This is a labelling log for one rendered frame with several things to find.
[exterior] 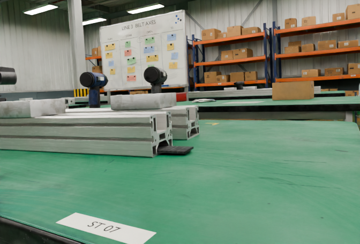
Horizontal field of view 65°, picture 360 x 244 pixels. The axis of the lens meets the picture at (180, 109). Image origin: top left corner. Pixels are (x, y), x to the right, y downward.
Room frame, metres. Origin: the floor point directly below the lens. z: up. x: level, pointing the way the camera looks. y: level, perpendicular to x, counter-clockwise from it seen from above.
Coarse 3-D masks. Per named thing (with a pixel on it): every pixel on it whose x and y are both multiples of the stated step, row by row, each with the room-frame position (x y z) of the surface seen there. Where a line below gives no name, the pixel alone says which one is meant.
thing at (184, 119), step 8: (72, 112) 0.88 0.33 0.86; (80, 112) 0.86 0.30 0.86; (88, 112) 0.85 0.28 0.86; (176, 112) 0.74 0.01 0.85; (184, 112) 0.73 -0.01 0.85; (192, 112) 0.80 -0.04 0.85; (176, 120) 0.74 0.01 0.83; (184, 120) 0.73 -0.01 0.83; (192, 120) 0.78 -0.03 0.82; (176, 128) 0.74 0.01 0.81; (184, 128) 0.73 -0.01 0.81; (192, 128) 0.80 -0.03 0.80; (176, 136) 0.74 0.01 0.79; (184, 136) 0.73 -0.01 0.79; (192, 136) 0.76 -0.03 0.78
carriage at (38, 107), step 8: (0, 104) 0.71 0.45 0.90; (8, 104) 0.70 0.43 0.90; (16, 104) 0.69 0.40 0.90; (24, 104) 0.68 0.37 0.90; (32, 104) 0.68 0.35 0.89; (40, 104) 0.70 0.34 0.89; (48, 104) 0.72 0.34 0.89; (56, 104) 0.75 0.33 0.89; (64, 104) 0.77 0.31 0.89; (0, 112) 0.72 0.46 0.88; (8, 112) 0.70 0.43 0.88; (16, 112) 0.69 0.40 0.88; (24, 112) 0.68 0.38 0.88; (32, 112) 0.68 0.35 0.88; (40, 112) 0.70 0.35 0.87; (48, 112) 0.72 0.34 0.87; (56, 112) 0.74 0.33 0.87; (64, 112) 0.77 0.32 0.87
